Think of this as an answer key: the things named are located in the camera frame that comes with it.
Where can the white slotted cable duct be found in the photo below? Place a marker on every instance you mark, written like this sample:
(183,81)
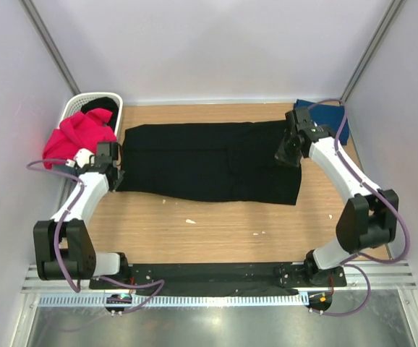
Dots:
(109,300)

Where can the white laundry basket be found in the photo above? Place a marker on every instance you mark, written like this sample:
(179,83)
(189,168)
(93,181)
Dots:
(74,105)

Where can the folded blue t-shirt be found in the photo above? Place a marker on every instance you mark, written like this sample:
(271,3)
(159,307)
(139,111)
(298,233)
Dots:
(333,117)

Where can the black t-shirt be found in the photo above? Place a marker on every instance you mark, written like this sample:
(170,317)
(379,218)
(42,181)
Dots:
(218,162)

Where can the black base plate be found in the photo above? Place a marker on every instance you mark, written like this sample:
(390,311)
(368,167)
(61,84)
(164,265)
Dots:
(231,279)

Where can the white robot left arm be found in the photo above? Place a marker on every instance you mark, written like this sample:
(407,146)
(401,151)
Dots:
(63,248)

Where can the black garment in basket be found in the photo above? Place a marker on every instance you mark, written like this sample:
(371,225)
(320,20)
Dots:
(105,103)

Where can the aluminium corner post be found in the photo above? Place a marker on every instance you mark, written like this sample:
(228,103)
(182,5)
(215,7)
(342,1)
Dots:
(393,10)
(50,45)

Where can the aluminium frame rail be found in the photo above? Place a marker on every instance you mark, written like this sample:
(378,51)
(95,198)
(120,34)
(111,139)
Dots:
(380,276)

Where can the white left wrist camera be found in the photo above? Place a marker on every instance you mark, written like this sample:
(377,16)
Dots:
(80,159)

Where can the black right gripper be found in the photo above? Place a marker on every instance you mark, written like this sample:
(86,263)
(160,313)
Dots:
(281,156)

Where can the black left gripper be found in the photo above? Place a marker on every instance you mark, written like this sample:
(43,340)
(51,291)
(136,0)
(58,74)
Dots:
(116,185)

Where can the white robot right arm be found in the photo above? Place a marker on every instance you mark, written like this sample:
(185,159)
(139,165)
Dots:
(369,217)

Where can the pink t-shirt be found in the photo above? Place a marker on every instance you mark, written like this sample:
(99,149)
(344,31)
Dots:
(81,130)

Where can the left aluminium corner post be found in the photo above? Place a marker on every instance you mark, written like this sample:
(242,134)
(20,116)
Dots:
(50,45)

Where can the right aluminium corner post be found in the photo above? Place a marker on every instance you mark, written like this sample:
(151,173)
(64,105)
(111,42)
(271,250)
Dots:
(393,10)

